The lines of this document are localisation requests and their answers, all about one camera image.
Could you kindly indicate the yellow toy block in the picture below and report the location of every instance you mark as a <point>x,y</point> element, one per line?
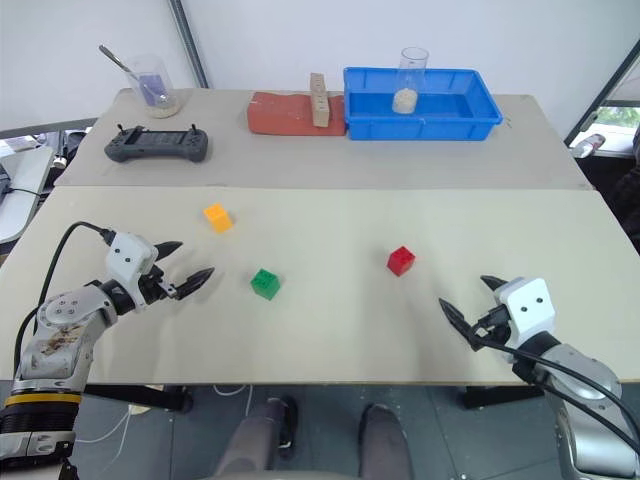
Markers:
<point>219,218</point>

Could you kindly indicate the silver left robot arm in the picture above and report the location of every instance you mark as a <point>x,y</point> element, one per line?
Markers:
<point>60,330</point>

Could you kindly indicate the dark grey rounded shape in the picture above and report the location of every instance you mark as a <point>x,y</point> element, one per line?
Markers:
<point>382,440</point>
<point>255,435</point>

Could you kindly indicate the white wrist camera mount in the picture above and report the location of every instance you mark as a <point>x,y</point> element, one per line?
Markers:
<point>529,310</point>
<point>128,256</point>

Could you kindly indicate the blue plastic bin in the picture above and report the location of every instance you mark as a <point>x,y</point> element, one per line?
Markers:
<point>465,122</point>

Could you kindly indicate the red cloth mat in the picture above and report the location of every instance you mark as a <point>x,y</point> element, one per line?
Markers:
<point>280,115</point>

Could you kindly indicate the clear glass beaker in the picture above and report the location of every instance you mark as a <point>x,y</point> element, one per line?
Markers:
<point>156,90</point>

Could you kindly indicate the clear conical flask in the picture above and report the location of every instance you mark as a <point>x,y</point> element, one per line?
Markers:
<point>407,97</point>

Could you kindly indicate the red toy block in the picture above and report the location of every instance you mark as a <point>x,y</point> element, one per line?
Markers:
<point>401,260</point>

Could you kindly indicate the white side desk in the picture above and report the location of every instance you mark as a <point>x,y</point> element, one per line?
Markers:
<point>22,190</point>

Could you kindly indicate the silver red bottle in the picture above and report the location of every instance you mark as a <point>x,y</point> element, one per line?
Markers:
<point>589,146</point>

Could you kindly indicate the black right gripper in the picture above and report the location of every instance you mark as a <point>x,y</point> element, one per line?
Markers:
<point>496,325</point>

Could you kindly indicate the green toy block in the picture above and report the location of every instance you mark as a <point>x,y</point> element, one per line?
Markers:
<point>265,284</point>

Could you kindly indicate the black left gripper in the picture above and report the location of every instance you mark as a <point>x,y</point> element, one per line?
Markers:
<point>154,288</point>

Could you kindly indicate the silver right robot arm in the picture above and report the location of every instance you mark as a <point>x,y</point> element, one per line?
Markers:
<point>580,380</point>

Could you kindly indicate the black table base bar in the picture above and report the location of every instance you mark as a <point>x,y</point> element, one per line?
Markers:
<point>145,397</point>
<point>500,396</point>

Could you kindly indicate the dark metal window post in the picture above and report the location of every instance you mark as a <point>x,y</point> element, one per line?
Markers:
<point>192,45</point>

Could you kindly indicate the tall wooden block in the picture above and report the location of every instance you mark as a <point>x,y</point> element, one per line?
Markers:
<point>320,102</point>

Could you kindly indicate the dark grey handheld controller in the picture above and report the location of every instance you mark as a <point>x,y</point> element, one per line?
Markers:
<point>157,145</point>

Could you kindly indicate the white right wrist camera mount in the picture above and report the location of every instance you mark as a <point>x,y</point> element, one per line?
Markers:
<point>529,310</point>

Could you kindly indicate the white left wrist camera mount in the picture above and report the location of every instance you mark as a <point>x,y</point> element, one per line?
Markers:
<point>128,256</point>

